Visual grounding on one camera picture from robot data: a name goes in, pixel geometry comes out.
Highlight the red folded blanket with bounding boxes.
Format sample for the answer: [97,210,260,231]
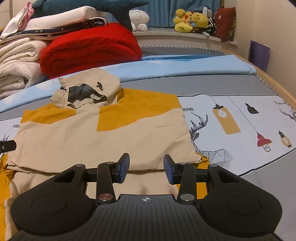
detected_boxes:
[40,23,142,79]

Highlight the yellow plush toys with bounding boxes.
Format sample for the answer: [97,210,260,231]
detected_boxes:
[173,9,210,33]

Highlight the beige and mustard hooded jacket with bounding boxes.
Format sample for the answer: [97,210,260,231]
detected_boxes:
[1,68,207,240]

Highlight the cream folded blanket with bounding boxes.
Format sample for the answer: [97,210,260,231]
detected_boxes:
[1,38,49,98]

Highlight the white folded pillow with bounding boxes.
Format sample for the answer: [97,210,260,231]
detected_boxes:
[24,6,107,31]

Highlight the grey printed bed sheet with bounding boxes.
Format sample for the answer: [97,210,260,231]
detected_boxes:
[1,46,295,240]

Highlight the light blue folded sheet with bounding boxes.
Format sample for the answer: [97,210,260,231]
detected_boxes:
[1,55,256,113]

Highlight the dark red plush cushion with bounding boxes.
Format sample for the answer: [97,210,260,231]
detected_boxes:
[214,7,236,42]

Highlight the dark teal shark plush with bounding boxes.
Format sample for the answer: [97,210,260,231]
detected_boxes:
[32,0,149,31]

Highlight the dark patterned folded cloth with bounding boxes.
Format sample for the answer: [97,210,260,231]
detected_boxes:
[1,17,108,44]

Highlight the purple box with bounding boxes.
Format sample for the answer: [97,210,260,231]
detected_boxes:
[248,40,270,72]

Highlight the blue curtain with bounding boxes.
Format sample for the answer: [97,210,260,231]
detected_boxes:
[136,0,223,28]

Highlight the white plush toy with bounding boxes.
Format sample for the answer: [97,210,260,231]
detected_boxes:
[129,9,149,32]

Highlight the white pink folded cloth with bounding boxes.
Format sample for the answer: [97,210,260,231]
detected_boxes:
[1,2,35,39]

